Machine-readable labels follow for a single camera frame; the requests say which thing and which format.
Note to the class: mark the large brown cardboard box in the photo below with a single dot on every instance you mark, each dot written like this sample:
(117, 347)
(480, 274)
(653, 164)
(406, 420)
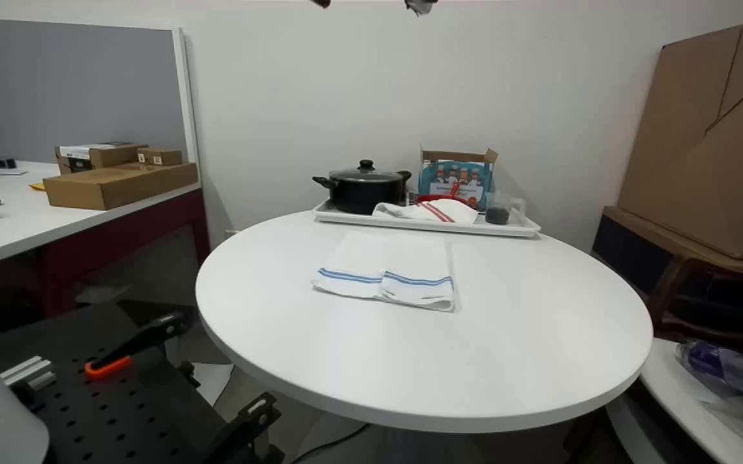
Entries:
(716, 145)

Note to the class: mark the black cooking pot with lid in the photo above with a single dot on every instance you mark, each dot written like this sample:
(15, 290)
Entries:
(362, 192)

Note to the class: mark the white cloth with red stripes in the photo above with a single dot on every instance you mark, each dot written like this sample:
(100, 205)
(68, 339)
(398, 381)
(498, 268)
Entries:
(439, 212)

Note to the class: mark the clear plastic bag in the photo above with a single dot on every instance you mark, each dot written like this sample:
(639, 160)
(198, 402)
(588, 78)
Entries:
(733, 369)

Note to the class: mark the colourful printed cardboard box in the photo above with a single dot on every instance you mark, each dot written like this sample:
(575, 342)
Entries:
(457, 178)

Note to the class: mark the small closed cardboard box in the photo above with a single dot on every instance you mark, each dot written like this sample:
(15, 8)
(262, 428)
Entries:
(161, 158)

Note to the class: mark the white desk with red front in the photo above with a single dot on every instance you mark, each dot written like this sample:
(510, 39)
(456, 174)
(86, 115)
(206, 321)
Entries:
(19, 221)

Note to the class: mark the flat brown cardboard box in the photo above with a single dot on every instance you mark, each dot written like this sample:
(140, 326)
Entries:
(114, 183)

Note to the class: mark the white rectangular tray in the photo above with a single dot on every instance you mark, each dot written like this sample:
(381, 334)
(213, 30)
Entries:
(514, 228)

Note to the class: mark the white cloth with blue stripes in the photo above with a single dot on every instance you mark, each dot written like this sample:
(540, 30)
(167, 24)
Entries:
(388, 267)

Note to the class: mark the black perforated board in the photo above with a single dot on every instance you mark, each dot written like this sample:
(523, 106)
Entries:
(123, 413)

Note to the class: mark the open small cardboard box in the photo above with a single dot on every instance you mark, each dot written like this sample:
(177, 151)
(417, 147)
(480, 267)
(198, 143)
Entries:
(110, 155)

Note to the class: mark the white round side table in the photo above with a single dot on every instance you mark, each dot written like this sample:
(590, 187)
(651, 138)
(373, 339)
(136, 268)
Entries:
(689, 413)

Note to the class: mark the silver aluminium profile pieces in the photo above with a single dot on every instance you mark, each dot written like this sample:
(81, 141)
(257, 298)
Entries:
(26, 373)

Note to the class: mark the grey partition panel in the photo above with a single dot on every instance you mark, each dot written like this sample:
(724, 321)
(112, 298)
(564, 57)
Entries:
(63, 85)

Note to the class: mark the small black cup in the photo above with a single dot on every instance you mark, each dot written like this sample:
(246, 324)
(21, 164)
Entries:
(496, 216)

